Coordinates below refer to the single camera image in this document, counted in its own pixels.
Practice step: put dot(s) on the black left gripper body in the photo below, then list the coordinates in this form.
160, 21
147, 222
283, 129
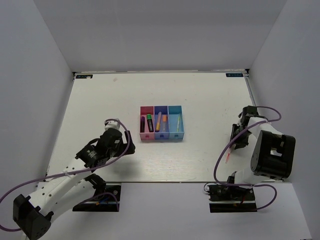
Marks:
114, 151

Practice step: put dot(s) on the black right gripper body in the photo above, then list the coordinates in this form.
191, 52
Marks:
243, 140

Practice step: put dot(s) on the purple cap black highlighter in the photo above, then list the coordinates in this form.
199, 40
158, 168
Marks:
142, 124

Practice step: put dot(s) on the green cap black highlighter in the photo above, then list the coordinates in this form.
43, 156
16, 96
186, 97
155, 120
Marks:
150, 123

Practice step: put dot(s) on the orange cap pink highlighter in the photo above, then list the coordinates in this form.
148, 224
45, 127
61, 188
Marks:
158, 122

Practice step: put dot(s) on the orange cap white highlighter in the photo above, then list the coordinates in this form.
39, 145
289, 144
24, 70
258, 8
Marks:
164, 123

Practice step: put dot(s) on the thin yellow pen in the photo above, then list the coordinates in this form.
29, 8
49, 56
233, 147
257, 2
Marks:
178, 123

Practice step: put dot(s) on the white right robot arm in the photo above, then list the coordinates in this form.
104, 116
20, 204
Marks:
273, 154

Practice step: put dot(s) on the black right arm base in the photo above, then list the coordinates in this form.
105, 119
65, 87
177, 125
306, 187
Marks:
230, 199

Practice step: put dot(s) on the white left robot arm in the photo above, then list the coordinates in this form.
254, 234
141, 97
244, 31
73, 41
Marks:
35, 212

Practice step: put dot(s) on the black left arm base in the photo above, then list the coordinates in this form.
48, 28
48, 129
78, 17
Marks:
106, 197

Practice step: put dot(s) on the thin pink pen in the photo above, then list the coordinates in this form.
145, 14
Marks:
229, 151

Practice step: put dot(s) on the pink storage bin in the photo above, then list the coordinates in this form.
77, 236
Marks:
146, 136

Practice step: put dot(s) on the dark blue storage bin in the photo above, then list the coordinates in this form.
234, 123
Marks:
161, 135

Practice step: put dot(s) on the blue label right corner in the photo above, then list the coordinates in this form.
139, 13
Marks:
234, 75

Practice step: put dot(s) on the blue label corner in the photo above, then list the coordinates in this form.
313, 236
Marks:
234, 75
84, 76

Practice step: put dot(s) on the light blue storage bin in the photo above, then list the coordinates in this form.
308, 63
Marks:
173, 112

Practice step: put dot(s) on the blue label left corner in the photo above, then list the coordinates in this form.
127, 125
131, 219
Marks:
84, 76

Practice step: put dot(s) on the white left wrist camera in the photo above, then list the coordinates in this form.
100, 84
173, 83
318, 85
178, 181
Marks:
112, 124

